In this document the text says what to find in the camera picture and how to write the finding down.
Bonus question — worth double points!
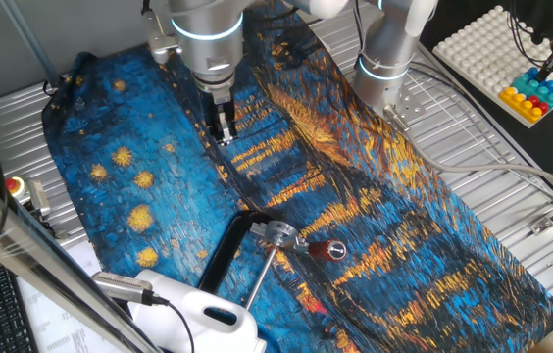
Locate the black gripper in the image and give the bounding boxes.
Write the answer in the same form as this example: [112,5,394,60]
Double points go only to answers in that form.
[206,87,238,147]

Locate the blue toy brick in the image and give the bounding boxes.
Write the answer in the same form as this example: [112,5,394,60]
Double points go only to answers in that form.
[525,66,553,99]

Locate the teal toy brick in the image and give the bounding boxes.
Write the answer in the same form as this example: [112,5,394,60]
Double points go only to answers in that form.
[510,72,553,107]

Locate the red toy brick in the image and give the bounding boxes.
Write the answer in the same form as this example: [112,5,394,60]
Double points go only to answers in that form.
[527,94,551,116]

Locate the silver ratchet clamp head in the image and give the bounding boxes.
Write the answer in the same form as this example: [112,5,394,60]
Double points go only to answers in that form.
[249,219,310,254]

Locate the chrome lever with brown handle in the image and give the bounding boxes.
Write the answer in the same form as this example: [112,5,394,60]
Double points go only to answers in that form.
[295,238,349,264]

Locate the metal lever with red knob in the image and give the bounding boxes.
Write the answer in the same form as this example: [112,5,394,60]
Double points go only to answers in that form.
[196,209,273,295]

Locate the yellow toy brick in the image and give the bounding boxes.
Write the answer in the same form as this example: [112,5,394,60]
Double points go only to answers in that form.
[497,86,543,125]

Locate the white studded brick baseplate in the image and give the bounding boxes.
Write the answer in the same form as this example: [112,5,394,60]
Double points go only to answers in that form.
[431,4,553,129]

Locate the threaded silver clamp rod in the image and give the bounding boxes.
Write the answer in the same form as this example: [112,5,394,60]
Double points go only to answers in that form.
[244,246,277,311]

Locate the blue starry painting cloth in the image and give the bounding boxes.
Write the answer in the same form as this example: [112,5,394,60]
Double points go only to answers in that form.
[40,0,553,353]

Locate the white plastic jug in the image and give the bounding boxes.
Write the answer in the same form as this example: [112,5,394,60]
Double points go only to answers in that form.
[127,268,268,353]

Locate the red emergency stop button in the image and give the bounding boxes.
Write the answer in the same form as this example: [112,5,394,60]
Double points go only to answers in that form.
[4,176,55,222]

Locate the printed white paper sheet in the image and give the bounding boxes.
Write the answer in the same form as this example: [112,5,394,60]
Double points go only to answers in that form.
[16,239,133,353]

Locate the black thin robot cables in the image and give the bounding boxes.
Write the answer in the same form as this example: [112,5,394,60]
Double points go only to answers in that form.
[506,0,553,70]

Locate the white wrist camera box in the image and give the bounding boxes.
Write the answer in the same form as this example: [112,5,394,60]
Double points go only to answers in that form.
[142,9,182,66]

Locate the thick grey power cable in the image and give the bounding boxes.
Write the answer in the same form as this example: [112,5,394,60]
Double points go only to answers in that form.
[383,105,553,217]

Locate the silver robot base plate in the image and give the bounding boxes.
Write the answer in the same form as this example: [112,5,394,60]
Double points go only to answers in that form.
[382,85,427,134]

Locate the silver ribbed camera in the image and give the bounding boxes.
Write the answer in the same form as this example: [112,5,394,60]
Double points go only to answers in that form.
[90,271,155,306]

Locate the black camera cable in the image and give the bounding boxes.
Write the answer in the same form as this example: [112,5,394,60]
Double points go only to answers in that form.
[151,293,197,353]

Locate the aluminium frame bar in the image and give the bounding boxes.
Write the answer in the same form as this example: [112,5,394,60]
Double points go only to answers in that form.
[0,161,163,353]

